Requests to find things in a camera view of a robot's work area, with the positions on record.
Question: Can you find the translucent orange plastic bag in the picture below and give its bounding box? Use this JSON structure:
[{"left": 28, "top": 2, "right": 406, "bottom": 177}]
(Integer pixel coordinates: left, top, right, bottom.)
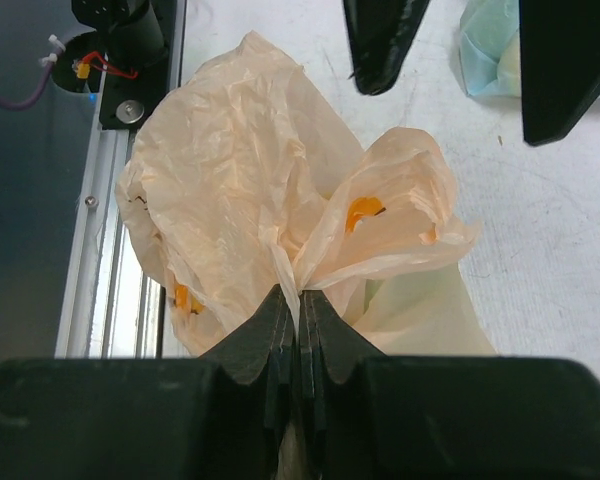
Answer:
[{"left": 116, "top": 32, "right": 493, "bottom": 356}]

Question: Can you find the blue tied plastic bag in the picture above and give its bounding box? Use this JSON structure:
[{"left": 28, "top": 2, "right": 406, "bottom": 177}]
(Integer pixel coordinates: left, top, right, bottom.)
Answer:
[{"left": 458, "top": 0, "right": 600, "bottom": 99}]

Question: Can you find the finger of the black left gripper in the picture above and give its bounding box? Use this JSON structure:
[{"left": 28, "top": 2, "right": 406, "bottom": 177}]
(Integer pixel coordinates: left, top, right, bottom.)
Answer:
[
  {"left": 343, "top": 0, "right": 429, "bottom": 95},
  {"left": 519, "top": 0, "right": 600, "bottom": 146}
]

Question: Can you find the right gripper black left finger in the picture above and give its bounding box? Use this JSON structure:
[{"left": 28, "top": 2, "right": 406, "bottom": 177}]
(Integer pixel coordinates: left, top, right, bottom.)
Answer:
[{"left": 0, "top": 287, "right": 293, "bottom": 479}]

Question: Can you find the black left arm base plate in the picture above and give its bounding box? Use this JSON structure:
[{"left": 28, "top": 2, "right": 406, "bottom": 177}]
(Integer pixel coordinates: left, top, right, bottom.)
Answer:
[{"left": 71, "top": 0, "right": 184, "bottom": 130}]

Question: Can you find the aluminium front rail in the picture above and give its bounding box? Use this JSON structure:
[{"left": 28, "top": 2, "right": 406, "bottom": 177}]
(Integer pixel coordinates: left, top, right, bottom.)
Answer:
[{"left": 53, "top": 0, "right": 188, "bottom": 359}]

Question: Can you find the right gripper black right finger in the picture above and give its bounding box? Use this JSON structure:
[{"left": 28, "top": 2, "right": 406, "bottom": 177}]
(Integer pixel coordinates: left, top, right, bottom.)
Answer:
[{"left": 298, "top": 291, "right": 600, "bottom": 479}]

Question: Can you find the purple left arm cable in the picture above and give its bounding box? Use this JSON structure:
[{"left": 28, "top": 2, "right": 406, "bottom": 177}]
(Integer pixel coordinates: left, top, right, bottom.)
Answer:
[{"left": 0, "top": 34, "right": 66, "bottom": 111}]

